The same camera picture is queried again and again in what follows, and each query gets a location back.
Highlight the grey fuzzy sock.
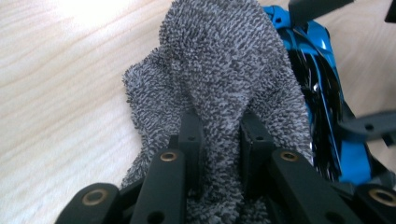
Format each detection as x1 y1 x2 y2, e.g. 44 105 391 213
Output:
120 0 314 224

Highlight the blue toy car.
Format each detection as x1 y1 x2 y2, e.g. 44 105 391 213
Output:
262 4 375 186

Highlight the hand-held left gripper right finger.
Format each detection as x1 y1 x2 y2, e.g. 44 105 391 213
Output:
241 111 276 198

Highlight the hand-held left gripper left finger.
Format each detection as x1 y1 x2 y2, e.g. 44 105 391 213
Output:
169 111 205 198

